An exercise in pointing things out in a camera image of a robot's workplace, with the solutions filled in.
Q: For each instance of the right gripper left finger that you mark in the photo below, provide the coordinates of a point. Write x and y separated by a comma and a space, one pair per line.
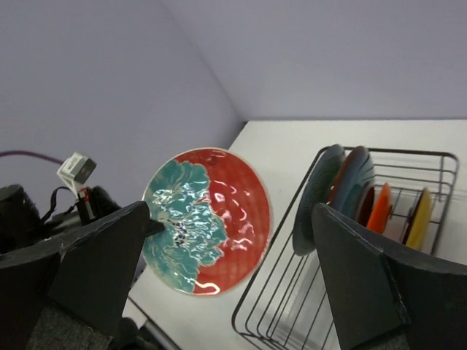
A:
97, 267

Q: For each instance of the wire dish rack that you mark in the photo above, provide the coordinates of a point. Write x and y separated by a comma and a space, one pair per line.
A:
285, 305

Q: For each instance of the dark green plate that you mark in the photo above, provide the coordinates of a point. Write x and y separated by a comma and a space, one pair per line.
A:
352, 182

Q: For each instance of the yellow brown plate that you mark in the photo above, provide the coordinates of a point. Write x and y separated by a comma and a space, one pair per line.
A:
418, 223

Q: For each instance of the speckled white plate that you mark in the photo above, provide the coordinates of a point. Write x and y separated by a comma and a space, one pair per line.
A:
317, 190

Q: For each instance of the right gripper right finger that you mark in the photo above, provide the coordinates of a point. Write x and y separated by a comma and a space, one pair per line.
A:
364, 298

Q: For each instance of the red plate with teal flower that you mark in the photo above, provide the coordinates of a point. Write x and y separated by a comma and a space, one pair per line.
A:
216, 217

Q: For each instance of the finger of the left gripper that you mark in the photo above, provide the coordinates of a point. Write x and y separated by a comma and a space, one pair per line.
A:
154, 227

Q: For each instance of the orange plate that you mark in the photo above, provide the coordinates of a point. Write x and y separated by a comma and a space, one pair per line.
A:
375, 212

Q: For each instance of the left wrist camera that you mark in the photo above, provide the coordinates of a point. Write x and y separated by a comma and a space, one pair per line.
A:
75, 171

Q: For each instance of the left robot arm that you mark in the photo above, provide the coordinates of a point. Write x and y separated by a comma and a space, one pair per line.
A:
23, 226

